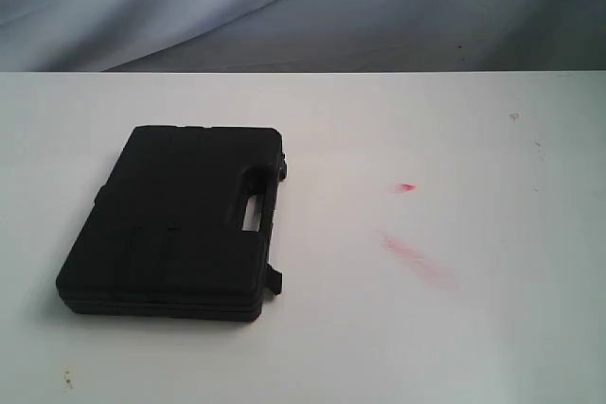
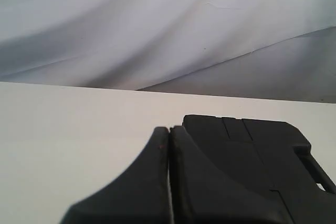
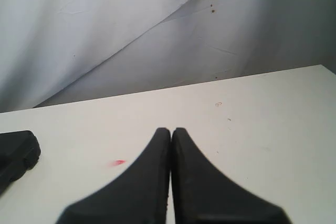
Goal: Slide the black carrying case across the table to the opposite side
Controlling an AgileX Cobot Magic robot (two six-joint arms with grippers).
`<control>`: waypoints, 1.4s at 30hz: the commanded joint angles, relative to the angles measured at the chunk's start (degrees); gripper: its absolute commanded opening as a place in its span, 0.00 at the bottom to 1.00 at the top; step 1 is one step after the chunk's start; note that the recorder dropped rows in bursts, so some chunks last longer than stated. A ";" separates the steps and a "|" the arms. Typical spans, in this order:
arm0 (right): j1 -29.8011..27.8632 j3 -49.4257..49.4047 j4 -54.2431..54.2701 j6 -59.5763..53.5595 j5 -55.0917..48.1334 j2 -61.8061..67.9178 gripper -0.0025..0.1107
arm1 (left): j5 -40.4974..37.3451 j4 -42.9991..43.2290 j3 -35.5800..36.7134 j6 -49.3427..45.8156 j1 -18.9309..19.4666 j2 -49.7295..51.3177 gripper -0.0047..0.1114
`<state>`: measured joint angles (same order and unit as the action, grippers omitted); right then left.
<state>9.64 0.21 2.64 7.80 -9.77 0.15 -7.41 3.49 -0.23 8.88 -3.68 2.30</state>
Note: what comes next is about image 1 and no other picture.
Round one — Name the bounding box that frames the black plastic tool case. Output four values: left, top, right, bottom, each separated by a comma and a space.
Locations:
56, 125, 287, 323

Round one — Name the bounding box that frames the grey backdrop cloth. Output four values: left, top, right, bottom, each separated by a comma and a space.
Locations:
1, 0, 605, 72

